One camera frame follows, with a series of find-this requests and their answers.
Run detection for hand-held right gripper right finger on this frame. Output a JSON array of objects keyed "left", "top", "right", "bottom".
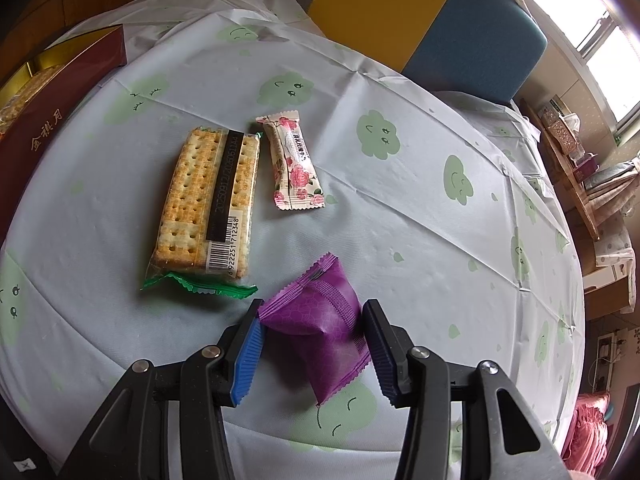
[{"left": 361, "top": 299, "right": 573, "bottom": 480}]

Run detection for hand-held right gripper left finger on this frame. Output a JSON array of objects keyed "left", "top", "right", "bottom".
[{"left": 70, "top": 299, "right": 266, "bottom": 480}]

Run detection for purple snack packet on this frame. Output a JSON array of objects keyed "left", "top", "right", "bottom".
[{"left": 257, "top": 254, "right": 373, "bottom": 406}]

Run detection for maroon gift box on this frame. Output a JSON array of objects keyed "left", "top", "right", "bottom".
[{"left": 0, "top": 24, "right": 127, "bottom": 246}]

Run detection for green cloud printed tablecloth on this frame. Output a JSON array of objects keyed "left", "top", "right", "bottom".
[{"left": 0, "top": 0, "right": 588, "bottom": 480}]

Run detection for clear cracker packet green ends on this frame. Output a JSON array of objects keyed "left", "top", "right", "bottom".
[{"left": 140, "top": 127, "right": 263, "bottom": 301}]

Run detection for floral white candy packet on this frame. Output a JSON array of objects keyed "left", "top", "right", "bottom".
[{"left": 256, "top": 110, "right": 326, "bottom": 211}]

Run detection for pink cushion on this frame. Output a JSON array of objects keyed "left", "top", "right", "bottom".
[{"left": 562, "top": 392, "right": 613, "bottom": 471}]

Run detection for white power strip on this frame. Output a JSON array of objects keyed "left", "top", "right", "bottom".
[{"left": 595, "top": 335, "right": 621, "bottom": 386}]

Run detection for wooden side shelf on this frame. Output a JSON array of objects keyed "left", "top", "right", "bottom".
[{"left": 520, "top": 100, "right": 640, "bottom": 311}]

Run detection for pink box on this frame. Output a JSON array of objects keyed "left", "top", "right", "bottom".
[{"left": 572, "top": 155, "right": 601, "bottom": 183}]

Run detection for patterned tissue box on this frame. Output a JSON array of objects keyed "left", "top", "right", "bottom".
[{"left": 542, "top": 105, "right": 583, "bottom": 156}]

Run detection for blue upholstered chair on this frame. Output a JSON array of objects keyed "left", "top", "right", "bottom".
[{"left": 402, "top": 0, "right": 548, "bottom": 106}]

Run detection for yellow upholstered chair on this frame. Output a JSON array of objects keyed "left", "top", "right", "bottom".
[{"left": 306, "top": 0, "right": 466, "bottom": 73}]

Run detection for window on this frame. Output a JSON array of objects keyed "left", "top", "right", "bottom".
[{"left": 505, "top": 0, "right": 640, "bottom": 126}]

